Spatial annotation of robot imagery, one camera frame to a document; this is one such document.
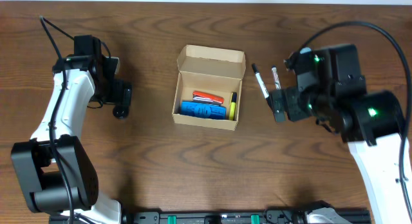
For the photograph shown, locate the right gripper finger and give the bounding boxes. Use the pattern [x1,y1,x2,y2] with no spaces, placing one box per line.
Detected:
[268,89,285,122]
[284,87,304,122]

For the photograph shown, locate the open cardboard box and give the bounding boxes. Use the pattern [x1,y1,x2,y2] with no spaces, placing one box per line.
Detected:
[172,45,246,131]

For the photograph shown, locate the yellow highlighter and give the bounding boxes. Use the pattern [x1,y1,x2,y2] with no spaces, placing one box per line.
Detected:
[229,92,237,120]

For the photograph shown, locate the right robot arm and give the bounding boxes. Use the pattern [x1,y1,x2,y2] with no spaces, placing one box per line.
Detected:
[265,44,411,223]

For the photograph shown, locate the red stapler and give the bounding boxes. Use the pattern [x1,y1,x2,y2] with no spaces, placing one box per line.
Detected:
[192,91,224,105]

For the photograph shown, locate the black whiteboard marker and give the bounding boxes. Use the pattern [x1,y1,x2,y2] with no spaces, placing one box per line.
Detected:
[252,63,273,109]

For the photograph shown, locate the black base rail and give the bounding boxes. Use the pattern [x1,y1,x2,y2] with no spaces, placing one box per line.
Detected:
[120,201,372,224]

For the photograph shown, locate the blue whiteboard marker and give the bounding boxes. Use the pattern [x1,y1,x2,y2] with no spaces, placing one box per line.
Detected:
[271,66,281,89]

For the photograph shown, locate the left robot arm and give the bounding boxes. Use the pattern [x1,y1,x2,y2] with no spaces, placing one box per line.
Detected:
[11,56,131,223]

